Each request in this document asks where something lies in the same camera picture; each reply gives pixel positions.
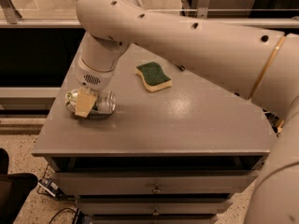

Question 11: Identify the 7up soda can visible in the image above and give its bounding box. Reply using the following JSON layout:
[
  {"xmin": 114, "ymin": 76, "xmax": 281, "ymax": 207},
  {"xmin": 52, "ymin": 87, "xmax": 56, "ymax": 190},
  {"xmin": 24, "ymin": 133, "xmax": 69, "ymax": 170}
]
[{"xmin": 65, "ymin": 90, "xmax": 116, "ymax": 116}]

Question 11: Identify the metal window railing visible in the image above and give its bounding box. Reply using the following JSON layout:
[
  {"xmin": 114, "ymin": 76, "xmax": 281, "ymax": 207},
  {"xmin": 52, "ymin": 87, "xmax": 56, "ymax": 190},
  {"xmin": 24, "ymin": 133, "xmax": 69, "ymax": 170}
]
[{"xmin": 0, "ymin": 0, "xmax": 299, "ymax": 29}]

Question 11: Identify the middle grey drawer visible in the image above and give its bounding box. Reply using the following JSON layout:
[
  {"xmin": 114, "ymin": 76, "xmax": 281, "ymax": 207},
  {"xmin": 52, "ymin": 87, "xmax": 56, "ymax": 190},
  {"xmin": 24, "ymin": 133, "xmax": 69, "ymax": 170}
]
[{"xmin": 77, "ymin": 198, "xmax": 232, "ymax": 216}]

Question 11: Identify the grey drawer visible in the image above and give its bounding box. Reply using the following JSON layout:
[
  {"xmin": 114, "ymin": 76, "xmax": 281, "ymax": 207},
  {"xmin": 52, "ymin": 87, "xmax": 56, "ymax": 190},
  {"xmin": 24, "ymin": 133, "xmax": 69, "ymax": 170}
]
[
  {"xmin": 77, "ymin": 198, "xmax": 232, "ymax": 216},
  {"xmin": 52, "ymin": 171, "xmax": 258, "ymax": 196}
]

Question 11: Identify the yellow wooden frame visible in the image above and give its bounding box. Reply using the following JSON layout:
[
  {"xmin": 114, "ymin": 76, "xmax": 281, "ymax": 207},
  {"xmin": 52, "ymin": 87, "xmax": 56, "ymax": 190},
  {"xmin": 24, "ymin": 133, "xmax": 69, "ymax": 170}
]
[{"xmin": 276, "ymin": 119, "xmax": 284, "ymax": 133}]

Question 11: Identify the black floor cable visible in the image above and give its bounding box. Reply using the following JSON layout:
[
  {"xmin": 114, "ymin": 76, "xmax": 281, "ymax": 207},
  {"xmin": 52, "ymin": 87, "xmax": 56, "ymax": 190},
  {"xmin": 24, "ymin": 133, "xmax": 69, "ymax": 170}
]
[{"xmin": 48, "ymin": 206, "xmax": 82, "ymax": 224}]

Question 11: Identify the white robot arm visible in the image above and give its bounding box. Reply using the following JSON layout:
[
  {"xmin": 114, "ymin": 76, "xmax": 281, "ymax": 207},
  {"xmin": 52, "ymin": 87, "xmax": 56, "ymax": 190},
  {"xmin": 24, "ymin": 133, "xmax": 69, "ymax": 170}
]
[{"xmin": 77, "ymin": 0, "xmax": 299, "ymax": 224}]

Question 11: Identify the top grey drawer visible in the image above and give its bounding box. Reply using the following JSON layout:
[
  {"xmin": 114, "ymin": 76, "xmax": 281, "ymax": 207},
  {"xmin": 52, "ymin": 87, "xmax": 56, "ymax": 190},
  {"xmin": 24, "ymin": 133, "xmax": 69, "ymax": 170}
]
[{"xmin": 52, "ymin": 171, "xmax": 258, "ymax": 196}]

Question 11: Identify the grey drawer cabinet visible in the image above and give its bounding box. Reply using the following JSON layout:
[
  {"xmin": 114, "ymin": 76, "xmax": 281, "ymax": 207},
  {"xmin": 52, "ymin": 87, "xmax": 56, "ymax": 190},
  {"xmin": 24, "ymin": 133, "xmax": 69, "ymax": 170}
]
[{"xmin": 33, "ymin": 46, "xmax": 277, "ymax": 224}]

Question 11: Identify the black chair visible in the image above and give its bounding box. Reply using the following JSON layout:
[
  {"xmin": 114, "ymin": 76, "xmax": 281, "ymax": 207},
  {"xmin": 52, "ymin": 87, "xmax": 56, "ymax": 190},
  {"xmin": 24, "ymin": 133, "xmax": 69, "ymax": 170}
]
[{"xmin": 0, "ymin": 148, "xmax": 37, "ymax": 224}]

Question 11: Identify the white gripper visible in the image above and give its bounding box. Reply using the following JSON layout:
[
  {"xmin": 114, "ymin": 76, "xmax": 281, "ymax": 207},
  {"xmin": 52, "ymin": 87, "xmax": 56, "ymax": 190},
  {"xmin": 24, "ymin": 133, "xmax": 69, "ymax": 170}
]
[{"xmin": 75, "ymin": 58, "xmax": 114, "ymax": 118}]

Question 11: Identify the power strip on floor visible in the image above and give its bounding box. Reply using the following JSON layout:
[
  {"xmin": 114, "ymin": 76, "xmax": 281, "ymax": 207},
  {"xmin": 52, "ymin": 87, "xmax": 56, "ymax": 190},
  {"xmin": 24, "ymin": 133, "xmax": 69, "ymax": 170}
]
[{"xmin": 38, "ymin": 178, "xmax": 60, "ymax": 197}]

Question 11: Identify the green and yellow sponge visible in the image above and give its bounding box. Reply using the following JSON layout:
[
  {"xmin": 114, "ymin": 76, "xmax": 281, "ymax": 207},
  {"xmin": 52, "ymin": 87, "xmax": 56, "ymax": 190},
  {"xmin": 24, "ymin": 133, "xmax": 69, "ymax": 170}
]
[{"xmin": 135, "ymin": 62, "xmax": 172, "ymax": 92}]

